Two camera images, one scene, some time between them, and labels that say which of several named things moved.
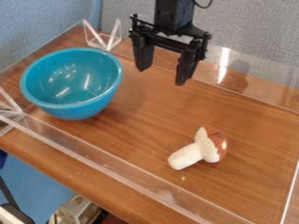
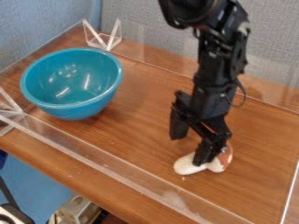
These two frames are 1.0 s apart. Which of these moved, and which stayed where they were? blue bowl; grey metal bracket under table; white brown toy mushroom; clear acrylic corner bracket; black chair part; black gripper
Moved: white brown toy mushroom; black gripper
Stayed: black chair part; blue bowl; grey metal bracket under table; clear acrylic corner bracket
